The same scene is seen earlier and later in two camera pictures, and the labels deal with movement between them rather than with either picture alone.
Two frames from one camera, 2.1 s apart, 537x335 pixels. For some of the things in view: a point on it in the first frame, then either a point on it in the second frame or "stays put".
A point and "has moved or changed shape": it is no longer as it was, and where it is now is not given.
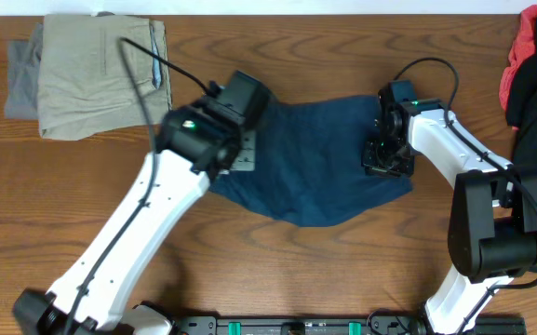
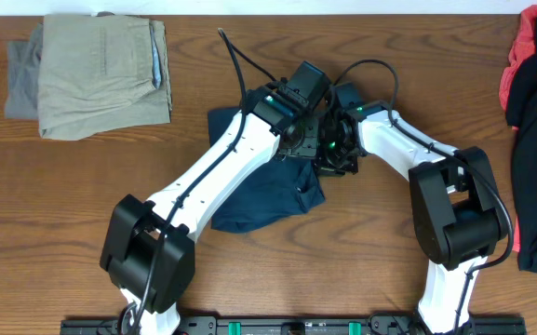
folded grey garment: x=23 y=69 stays put
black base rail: x=341 y=325 stays put
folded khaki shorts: x=98 y=73 stays put
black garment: x=536 y=111 stays put
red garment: x=524 y=48 stays put
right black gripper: x=373 y=167 to x=326 y=169
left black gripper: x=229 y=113 to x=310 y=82
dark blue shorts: x=309 y=163 has moved or changed shape
